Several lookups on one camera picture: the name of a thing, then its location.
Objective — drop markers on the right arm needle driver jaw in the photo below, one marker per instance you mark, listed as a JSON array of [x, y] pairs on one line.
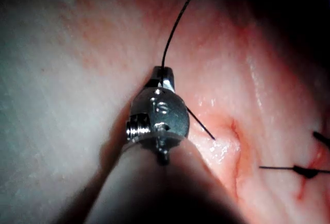
[[168, 78], [156, 76]]

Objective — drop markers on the right arm needle driver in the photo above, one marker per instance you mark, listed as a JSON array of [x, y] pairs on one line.
[[167, 113]]

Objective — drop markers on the black thread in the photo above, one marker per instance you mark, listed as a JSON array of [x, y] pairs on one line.
[[171, 33]]

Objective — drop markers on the tissue pad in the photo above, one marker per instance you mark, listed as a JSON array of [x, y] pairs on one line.
[[77, 79]]

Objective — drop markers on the black stitching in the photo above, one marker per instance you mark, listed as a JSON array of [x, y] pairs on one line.
[[304, 171]]

